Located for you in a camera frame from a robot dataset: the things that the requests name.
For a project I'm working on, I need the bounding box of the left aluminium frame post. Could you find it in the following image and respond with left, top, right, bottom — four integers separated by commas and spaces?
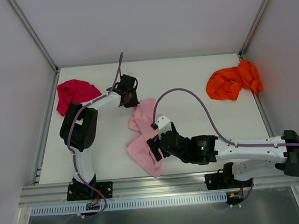
6, 0, 60, 77

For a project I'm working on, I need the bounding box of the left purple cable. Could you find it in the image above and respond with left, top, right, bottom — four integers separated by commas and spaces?
58, 52, 139, 219

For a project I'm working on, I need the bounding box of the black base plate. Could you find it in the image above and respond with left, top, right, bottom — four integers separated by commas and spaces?
66, 180, 113, 201
205, 171, 252, 190

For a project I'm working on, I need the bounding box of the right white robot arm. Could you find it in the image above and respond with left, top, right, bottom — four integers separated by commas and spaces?
147, 125, 299, 188

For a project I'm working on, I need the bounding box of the orange t shirt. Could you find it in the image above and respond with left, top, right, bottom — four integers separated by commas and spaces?
206, 59, 263, 101

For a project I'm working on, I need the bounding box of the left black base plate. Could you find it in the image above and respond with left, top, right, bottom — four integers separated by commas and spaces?
66, 180, 113, 201

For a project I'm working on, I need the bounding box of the pink t shirt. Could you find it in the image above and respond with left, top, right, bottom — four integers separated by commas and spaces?
126, 98, 162, 178

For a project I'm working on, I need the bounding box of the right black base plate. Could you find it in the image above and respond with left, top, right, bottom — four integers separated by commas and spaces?
205, 171, 252, 190

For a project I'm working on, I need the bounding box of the magenta t shirt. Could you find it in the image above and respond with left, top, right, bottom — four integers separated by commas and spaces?
56, 79, 102, 116

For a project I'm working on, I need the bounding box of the front aluminium rail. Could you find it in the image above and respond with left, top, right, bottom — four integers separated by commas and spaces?
18, 172, 299, 208

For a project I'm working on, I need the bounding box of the right aluminium frame post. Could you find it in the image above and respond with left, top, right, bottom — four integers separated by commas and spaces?
238, 0, 271, 58

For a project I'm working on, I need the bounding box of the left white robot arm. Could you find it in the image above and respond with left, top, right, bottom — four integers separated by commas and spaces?
57, 74, 139, 199

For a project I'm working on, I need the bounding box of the aluminium frame post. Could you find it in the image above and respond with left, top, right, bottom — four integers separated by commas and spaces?
238, 0, 271, 58
6, 0, 60, 77

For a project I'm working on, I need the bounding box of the white slotted cable duct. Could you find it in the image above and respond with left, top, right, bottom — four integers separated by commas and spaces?
31, 192, 227, 217

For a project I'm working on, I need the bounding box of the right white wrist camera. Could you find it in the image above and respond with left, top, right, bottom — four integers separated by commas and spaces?
151, 115, 172, 136

